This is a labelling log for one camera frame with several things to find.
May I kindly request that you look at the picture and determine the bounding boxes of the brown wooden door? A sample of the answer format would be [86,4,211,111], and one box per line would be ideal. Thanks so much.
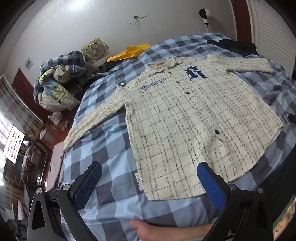
[11,68,44,122]

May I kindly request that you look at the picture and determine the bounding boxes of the person's bare leg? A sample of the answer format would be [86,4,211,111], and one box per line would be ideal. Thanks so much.
[129,220,214,241]

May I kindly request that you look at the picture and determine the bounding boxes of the black clothes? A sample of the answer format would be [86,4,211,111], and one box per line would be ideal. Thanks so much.
[207,39,258,56]

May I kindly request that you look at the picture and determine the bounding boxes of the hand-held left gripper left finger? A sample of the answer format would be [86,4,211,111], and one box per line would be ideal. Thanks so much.
[27,161,102,241]

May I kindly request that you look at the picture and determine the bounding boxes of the cream box fan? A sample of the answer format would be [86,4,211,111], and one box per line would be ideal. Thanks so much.
[81,37,110,65]

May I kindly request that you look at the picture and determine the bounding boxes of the dark wooden chair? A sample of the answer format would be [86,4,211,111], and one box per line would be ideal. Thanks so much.
[21,140,52,188]

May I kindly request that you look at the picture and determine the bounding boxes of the white picture board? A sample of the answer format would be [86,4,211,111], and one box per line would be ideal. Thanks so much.
[3,126,25,163]

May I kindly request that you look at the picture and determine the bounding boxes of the wall socket fixture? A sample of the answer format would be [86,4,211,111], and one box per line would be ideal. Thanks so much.
[130,14,148,24]

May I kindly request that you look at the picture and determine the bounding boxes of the white louvered panel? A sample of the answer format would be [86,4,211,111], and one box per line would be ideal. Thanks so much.
[247,0,296,78]

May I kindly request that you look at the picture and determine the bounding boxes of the cream plaid shirt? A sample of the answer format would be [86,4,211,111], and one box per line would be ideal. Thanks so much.
[63,54,284,201]

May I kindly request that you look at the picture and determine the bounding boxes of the white security camera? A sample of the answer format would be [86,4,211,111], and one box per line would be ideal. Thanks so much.
[199,8,210,24]

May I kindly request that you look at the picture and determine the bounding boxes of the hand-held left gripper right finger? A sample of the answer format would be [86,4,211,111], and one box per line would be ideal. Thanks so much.
[196,162,274,241]

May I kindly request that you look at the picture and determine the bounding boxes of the pile of bedding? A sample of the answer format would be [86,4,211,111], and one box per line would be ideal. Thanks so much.
[33,51,89,111]

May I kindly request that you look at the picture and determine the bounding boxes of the white plastic bag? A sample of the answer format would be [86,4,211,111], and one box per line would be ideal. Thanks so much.
[48,111,63,124]

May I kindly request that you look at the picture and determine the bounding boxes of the blue checkered bed blanket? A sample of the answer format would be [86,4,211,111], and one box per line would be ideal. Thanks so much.
[59,32,296,241]

